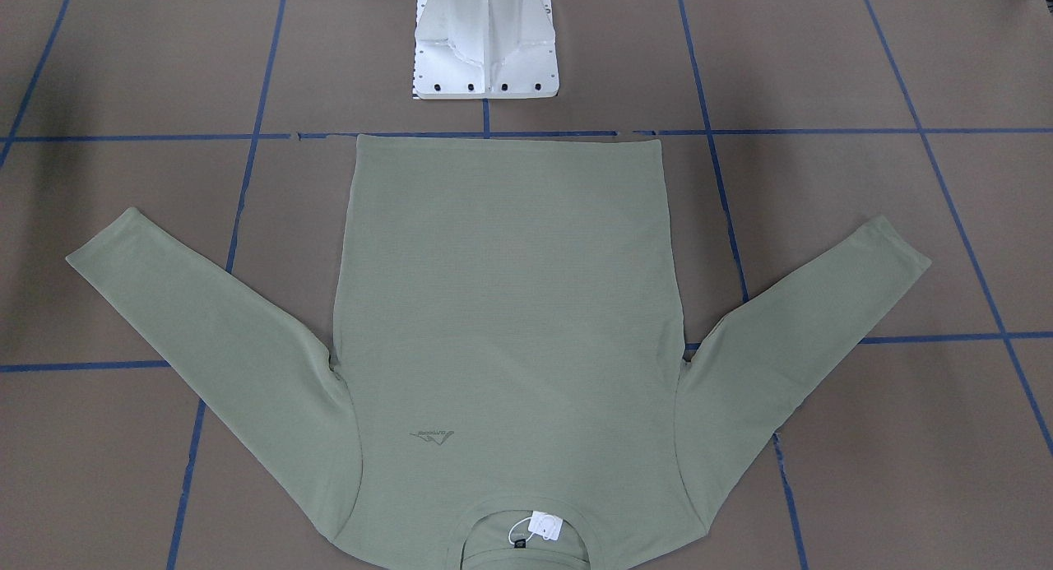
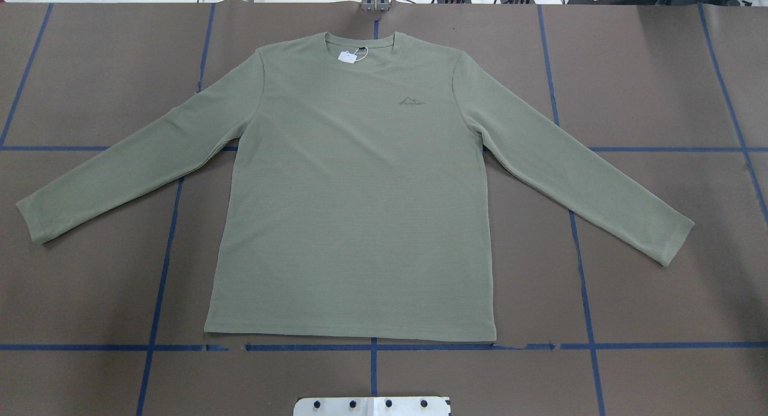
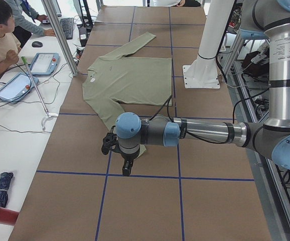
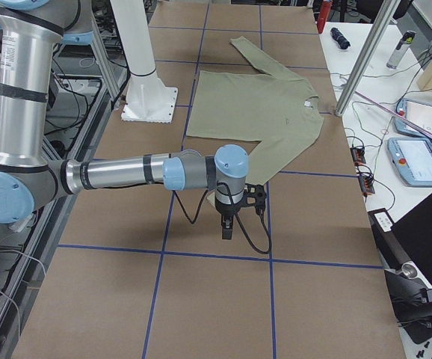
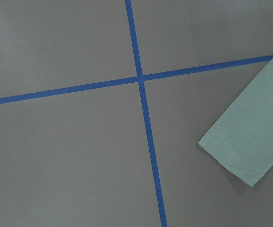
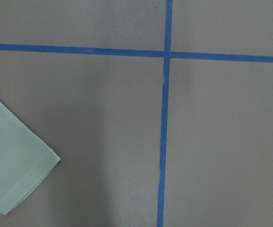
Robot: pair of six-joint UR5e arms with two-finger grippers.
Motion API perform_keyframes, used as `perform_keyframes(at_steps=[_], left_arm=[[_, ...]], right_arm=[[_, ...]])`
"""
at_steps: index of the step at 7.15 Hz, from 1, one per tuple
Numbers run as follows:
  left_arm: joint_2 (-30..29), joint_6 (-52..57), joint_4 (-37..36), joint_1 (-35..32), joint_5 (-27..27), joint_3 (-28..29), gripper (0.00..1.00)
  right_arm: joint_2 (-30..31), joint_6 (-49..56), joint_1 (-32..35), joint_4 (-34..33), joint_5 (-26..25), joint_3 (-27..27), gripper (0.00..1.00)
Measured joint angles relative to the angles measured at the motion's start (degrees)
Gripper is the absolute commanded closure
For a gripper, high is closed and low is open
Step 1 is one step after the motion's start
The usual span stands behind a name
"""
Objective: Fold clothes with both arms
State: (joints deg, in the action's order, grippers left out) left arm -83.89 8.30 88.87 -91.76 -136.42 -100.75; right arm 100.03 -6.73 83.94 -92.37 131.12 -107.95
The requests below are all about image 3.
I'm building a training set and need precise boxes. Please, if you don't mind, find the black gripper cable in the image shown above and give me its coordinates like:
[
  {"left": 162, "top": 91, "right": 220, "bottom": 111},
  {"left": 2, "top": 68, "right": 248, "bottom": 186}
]
[{"left": 149, "top": 94, "right": 173, "bottom": 121}]

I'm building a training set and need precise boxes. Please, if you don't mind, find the blue teach pendant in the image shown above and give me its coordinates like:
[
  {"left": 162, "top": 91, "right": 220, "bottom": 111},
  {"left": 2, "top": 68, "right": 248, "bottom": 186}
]
[
  {"left": 0, "top": 73, "right": 34, "bottom": 103},
  {"left": 30, "top": 53, "right": 60, "bottom": 76}
]

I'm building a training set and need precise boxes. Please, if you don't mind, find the far blue teach pendant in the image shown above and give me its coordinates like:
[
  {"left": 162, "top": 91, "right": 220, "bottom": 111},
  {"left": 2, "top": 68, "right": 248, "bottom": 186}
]
[{"left": 30, "top": 53, "right": 60, "bottom": 76}]

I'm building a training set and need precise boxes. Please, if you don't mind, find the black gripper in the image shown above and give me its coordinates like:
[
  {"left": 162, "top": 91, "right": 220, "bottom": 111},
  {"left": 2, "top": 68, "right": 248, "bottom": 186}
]
[{"left": 122, "top": 157, "right": 135, "bottom": 176}]

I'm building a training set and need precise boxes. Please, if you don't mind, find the olive green long-sleeve shirt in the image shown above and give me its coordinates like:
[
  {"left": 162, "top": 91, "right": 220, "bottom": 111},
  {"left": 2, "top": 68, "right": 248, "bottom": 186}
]
[{"left": 81, "top": 32, "right": 173, "bottom": 160}]

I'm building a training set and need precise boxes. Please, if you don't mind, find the person in grey jacket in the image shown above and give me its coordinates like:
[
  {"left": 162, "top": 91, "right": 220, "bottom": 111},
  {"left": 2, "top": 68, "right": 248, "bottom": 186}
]
[{"left": 5, "top": 0, "right": 56, "bottom": 48}]

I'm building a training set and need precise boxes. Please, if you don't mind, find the near blue teach pendant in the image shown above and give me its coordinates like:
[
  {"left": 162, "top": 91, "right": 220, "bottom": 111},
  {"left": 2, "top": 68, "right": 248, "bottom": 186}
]
[{"left": 0, "top": 73, "right": 34, "bottom": 103}]

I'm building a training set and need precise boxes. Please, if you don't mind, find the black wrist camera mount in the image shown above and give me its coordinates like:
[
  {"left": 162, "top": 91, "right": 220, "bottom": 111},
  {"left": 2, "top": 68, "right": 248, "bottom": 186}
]
[{"left": 101, "top": 126, "right": 121, "bottom": 155}]

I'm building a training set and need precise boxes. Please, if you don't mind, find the white central pedestal column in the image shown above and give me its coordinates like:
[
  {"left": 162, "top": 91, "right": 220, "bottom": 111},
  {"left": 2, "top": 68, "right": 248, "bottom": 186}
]
[{"left": 183, "top": 0, "right": 235, "bottom": 89}]

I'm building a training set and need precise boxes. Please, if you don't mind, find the metal reacher grabber tool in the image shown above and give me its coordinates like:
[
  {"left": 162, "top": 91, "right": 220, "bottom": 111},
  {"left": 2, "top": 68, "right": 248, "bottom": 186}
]
[{"left": 21, "top": 57, "right": 58, "bottom": 131}]

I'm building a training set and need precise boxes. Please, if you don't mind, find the black computer mouse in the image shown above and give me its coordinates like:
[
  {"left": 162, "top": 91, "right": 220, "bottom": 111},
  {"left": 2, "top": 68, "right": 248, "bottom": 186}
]
[{"left": 32, "top": 41, "right": 43, "bottom": 48}]

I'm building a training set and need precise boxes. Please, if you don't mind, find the red cylinder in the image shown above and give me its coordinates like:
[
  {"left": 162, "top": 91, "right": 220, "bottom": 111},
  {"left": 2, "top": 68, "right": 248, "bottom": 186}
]
[{"left": 0, "top": 207, "right": 19, "bottom": 226}]

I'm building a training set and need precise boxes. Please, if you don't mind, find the black keyboard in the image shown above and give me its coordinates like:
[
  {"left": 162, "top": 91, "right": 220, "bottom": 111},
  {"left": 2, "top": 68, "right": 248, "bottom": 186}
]
[{"left": 60, "top": 18, "right": 74, "bottom": 40}]

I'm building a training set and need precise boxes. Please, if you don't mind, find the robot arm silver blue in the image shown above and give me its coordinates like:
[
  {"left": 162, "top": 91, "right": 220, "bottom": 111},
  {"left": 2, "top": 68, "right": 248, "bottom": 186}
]
[{"left": 114, "top": 1, "right": 290, "bottom": 176}]

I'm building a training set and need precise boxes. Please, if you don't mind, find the folded dark blue umbrella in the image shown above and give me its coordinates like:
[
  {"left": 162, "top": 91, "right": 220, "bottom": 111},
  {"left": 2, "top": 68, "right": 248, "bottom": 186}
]
[{"left": 0, "top": 172, "right": 14, "bottom": 208}]

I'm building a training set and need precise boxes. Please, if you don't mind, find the aluminium frame post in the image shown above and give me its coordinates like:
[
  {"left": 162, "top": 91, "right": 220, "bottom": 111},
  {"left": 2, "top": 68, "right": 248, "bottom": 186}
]
[{"left": 41, "top": 0, "right": 78, "bottom": 77}]

